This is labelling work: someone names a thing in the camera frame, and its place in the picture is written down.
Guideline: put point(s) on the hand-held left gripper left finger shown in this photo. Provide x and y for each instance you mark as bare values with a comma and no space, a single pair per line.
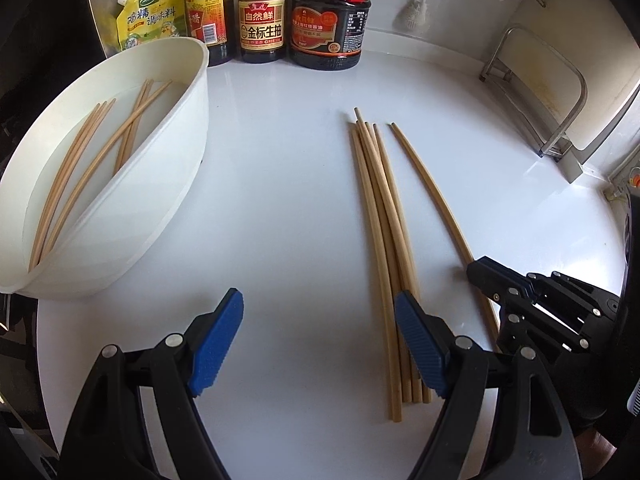
215,345

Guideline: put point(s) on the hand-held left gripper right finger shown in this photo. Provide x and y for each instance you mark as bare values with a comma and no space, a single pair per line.
420,345

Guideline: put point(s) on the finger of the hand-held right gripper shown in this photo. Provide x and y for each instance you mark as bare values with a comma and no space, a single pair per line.
550,322
500,275

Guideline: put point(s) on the single wooden chopstick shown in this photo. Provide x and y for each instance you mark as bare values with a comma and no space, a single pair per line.
436,195

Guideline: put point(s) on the pile of wooden chopsticks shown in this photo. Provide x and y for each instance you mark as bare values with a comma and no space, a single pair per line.
69,185
387,240

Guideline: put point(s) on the white plastic basin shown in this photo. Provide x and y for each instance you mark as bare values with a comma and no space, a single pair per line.
150,185

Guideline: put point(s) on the person's right hand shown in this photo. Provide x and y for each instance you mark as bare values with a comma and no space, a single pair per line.
597,447

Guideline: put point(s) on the metal cutting board rack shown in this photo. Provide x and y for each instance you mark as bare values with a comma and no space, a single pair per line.
584,92

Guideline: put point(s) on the white cutting board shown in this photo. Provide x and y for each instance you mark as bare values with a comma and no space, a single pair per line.
590,20

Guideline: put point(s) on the large red-cap soy sauce jug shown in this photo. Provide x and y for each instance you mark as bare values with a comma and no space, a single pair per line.
325,30

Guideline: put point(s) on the yellow-cap soy sauce bottle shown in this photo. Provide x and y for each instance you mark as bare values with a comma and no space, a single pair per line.
261,30

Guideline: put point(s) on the small yellow-cap vinegar bottle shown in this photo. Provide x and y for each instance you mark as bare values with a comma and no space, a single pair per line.
205,20

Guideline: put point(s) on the yellow seasoning pouch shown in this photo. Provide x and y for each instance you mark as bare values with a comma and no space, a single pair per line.
150,15

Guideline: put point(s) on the wall socket with orange switch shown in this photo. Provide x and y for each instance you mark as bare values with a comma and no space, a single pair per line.
622,180

